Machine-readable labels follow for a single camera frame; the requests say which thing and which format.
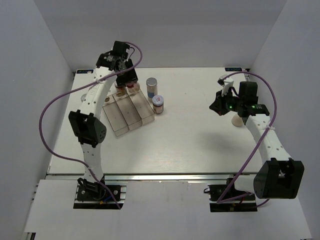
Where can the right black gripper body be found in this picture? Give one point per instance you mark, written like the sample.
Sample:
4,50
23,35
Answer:
229,103

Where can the blue sticker right corner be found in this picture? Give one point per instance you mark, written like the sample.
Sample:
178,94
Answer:
233,69

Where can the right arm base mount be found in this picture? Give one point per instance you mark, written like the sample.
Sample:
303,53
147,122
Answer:
239,203

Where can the white lid jar rear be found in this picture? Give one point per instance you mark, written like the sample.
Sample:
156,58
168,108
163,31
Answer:
120,89

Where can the blue sticker corner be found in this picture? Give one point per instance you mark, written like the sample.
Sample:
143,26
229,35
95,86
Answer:
84,71
233,69

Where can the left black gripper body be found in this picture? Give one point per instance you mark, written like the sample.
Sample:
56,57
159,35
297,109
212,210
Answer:
126,77

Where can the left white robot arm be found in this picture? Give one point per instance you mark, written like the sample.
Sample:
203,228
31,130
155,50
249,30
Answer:
114,66

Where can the left clear organizer tray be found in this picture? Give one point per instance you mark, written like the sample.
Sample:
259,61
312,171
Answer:
115,116

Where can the pink cap spice bottle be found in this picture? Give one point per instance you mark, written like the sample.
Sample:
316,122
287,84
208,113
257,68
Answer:
132,88

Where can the aluminium front rail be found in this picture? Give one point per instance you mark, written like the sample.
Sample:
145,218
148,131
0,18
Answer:
149,177

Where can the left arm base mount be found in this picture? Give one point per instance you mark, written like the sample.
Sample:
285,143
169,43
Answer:
93,196

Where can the yellow cap white bottle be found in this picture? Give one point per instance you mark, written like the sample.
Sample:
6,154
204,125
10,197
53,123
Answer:
237,121

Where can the white lid jar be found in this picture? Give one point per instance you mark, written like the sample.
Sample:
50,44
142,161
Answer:
120,89
158,104

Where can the white lid jar right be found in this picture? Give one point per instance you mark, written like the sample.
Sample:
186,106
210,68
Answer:
158,104

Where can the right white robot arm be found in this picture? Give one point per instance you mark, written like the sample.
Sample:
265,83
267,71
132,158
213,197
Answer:
280,176

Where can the blue sticker left corner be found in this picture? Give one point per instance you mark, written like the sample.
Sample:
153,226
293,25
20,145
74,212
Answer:
84,71

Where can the right clear organizer tray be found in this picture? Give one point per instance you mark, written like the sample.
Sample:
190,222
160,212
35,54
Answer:
142,106

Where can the silver lid jar blue label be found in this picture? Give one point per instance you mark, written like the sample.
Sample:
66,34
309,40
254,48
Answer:
152,88

